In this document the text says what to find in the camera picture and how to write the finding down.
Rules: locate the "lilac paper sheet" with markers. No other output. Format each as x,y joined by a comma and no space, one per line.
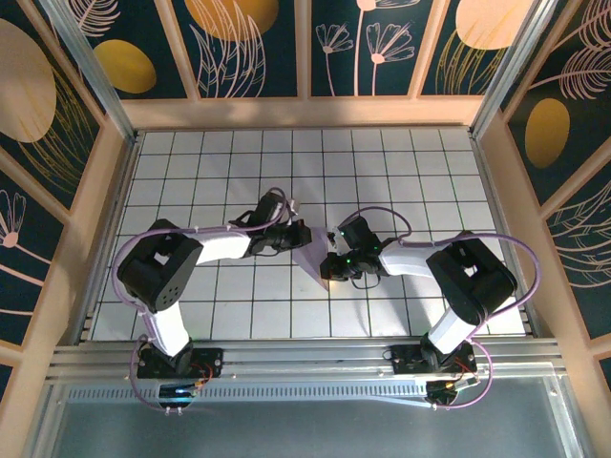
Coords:
312,262

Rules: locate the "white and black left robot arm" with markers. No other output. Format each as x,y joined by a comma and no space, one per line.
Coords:
219,245

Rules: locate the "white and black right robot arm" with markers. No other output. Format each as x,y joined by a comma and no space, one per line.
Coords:
406,260

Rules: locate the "white grid mat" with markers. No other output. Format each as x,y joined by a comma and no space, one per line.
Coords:
238,305

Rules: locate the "small electronics board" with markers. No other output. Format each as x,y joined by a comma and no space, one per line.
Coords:
448,387
176,391

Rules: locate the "grey metal plate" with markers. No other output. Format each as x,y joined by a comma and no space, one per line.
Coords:
305,429

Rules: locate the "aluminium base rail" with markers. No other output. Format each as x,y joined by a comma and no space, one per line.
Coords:
305,358

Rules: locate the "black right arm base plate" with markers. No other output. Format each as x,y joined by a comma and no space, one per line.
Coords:
403,365

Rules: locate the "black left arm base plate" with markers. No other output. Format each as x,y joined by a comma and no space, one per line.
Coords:
216,355

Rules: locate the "aluminium side rail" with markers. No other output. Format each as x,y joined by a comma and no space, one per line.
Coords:
111,229
491,191

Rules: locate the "aluminium frame post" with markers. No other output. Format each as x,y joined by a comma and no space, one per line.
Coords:
90,71
511,71

